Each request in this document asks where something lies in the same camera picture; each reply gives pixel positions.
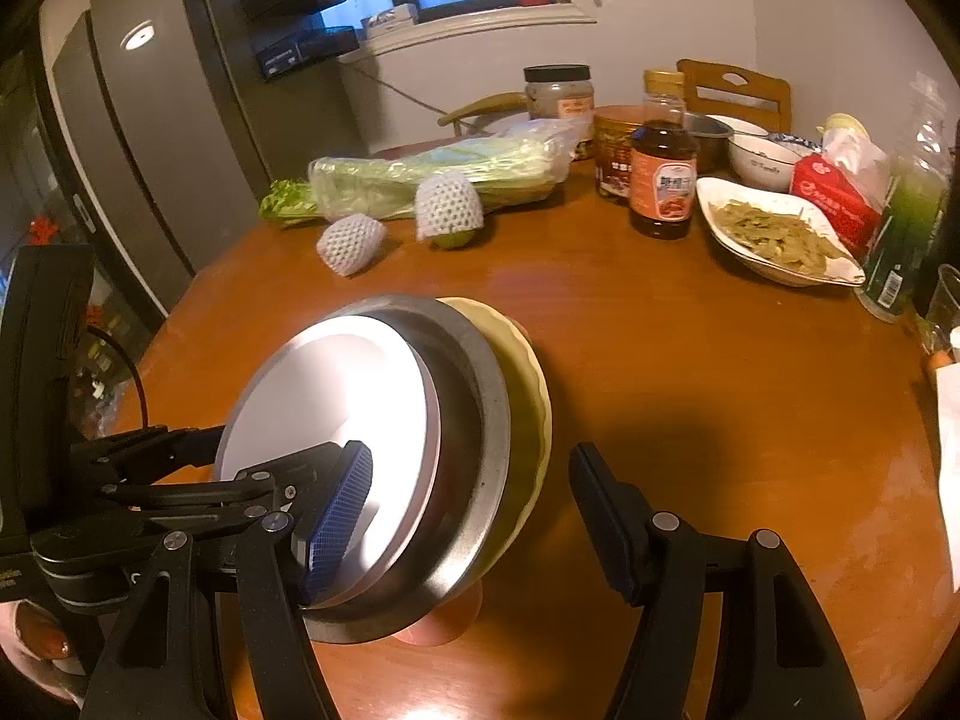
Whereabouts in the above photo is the glass jar black lid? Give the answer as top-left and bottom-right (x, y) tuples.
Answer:
(524, 64), (594, 119)

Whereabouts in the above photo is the white bowl red pattern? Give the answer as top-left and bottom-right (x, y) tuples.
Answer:
(215, 316), (441, 610)

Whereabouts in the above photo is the foam-netted fruit left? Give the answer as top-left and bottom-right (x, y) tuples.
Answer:
(316, 213), (386, 278)

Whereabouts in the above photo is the green drink bottle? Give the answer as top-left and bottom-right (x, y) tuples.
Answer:
(856, 71), (952, 323)

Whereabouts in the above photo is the orange plastic plate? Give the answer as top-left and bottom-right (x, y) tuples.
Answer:
(394, 580), (483, 647)

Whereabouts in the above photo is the wooden chair cutout back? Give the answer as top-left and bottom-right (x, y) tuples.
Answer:
(677, 59), (793, 132)

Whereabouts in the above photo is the celery bunch in plastic bag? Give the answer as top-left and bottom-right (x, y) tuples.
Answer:
(259, 117), (591, 228)

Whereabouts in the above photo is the foam-netted fruit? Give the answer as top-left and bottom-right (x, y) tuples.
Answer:
(316, 213), (386, 278)
(413, 172), (485, 249)

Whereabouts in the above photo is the cream shell-shaped plate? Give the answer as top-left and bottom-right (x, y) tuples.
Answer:
(441, 298), (553, 587)

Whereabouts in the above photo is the dark sauce bottle orange label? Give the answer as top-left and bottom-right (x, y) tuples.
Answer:
(628, 119), (698, 239)

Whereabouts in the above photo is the foam-netted fruit right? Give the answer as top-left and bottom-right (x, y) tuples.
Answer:
(413, 172), (485, 249)

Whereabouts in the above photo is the yellow-lid glass jar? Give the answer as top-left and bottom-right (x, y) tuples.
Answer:
(644, 68), (685, 125)

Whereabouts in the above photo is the white blue-rimmed bowl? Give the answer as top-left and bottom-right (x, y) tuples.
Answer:
(711, 114), (820, 192)

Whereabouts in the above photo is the person's hand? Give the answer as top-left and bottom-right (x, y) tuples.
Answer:
(2, 600), (85, 707)

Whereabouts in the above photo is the red tissue pack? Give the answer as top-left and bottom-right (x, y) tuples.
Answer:
(791, 119), (890, 260)

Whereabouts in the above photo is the grey refrigerator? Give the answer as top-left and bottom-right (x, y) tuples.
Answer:
(35, 0), (370, 317)

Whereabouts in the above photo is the black box on shelf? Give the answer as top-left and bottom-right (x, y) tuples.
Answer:
(256, 26), (359, 82)

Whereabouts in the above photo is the wooden chair arched back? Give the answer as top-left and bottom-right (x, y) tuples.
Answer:
(436, 93), (529, 137)

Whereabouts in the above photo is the large steel plate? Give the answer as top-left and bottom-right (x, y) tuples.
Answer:
(216, 292), (514, 646)

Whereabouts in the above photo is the brown sauce jar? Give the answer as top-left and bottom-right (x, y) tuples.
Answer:
(594, 104), (646, 205)

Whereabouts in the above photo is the white dish with vegetables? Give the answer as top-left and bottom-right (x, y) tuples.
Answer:
(697, 177), (866, 288)

